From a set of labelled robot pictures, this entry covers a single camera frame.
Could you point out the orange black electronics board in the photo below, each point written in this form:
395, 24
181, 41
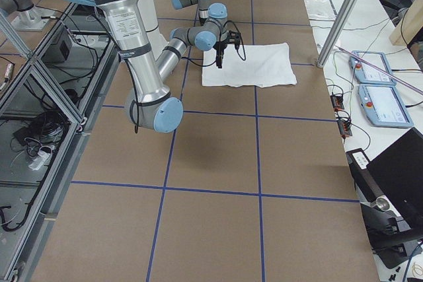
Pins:
343, 118

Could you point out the white long-sleeve printed shirt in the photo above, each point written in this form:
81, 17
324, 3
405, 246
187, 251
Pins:
259, 65

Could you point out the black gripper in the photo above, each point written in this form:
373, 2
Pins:
219, 48

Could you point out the black laptop computer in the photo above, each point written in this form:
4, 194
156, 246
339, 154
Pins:
392, 181

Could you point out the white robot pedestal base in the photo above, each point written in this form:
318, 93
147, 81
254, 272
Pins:
151, 25

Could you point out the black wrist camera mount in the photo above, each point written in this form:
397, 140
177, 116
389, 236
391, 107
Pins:
234, 38

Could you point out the blue teach pendant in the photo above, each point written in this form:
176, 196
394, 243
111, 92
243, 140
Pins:
383, 106
366, 74

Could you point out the far blue teach pendant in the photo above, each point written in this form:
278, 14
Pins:
366, 74

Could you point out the near blue teach pendant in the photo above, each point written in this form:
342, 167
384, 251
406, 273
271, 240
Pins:
383, 106

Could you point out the clear plastic document sleeve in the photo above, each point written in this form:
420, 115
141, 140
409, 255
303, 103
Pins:
321, 10

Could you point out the grey aluminium frame post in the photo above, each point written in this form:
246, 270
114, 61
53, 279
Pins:
335, 31

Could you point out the black box under frame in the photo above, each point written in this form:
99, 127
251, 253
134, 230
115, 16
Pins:
59, 49

